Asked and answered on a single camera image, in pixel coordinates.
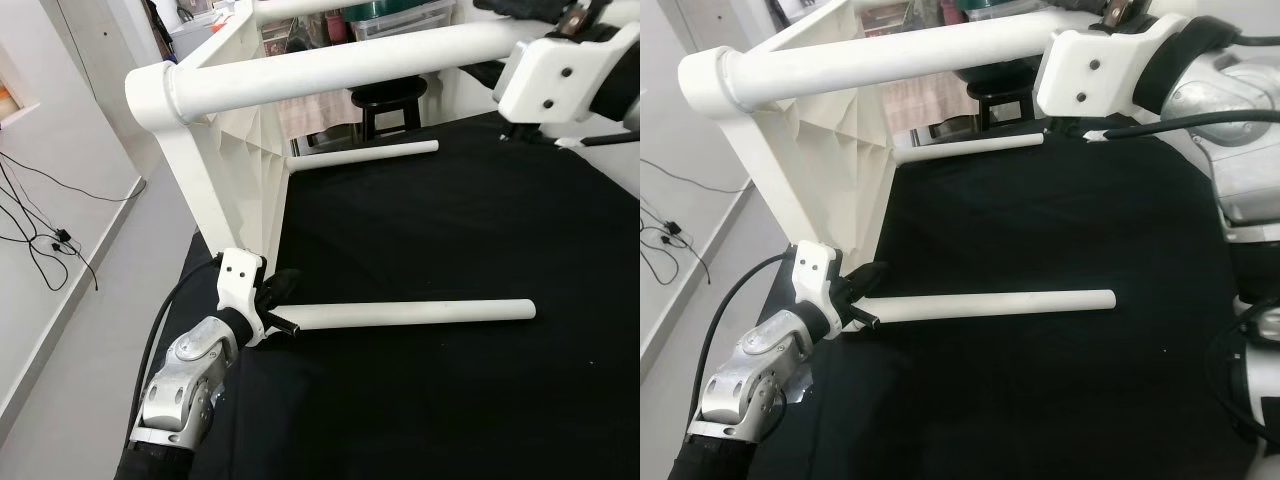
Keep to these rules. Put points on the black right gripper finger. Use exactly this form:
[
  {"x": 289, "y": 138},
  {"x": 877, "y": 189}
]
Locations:
[
  {"x": 520, "y": 8},
  {"x": 483, "y": 80}
]

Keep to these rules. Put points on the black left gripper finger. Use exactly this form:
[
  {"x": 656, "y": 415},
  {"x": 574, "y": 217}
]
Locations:
[
  {"x": 282, "y": 286},
  {"x": 865, "y": 280}
]

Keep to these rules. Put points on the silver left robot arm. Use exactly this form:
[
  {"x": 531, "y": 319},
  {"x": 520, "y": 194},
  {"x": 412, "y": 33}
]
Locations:
[
  {"x": 190, "y": 370},
  {"x": 760, "y": 365}
]

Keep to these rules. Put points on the black stool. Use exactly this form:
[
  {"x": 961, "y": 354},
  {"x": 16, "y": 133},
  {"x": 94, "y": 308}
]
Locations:
[
  {"x": 1000, "y": 100},
  {"x": 390, "y": 100}
]

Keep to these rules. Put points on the crumpled clear plastic sheet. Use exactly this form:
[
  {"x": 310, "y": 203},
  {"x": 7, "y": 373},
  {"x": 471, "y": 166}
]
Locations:
[{"x": 800, "y": 397}]

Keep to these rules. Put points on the dark green plastic lid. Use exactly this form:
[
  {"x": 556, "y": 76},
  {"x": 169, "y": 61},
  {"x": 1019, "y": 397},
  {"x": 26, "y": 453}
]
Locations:
[
  {"x": 985, "y": 6},
  {"x": 368, "y": 8}
]

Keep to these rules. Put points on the black tablecloth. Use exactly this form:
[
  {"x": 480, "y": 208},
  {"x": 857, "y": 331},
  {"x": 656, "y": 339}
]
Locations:
[
  {"x": 1050, "y": 230},
  {"x": 450, "y": 230}
]

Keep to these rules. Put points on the beige table cover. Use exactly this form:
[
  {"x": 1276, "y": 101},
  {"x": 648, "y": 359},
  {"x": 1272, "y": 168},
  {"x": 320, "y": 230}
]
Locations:
[
  {"x": 315, "y": 115},
  {"x": 925, "y": 105}
]

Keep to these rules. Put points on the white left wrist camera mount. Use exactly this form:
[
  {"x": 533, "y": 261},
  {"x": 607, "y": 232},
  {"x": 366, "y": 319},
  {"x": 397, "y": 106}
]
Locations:
[
  {"x": 813, "y": 280},
  {"x": 238, "y": 290}
]

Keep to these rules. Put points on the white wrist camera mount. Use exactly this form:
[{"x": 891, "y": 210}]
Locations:
[
  {"x": 238, "y": 290},
  {"x": 813, "y": 280},
  {"x": 555, "y": 75},
  {"x": 1100, "y": 70}
]

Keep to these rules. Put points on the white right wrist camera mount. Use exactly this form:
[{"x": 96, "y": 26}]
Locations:
[
  {"x": 1100, "y": 70},
  {"x": 555, "y": 75}
]

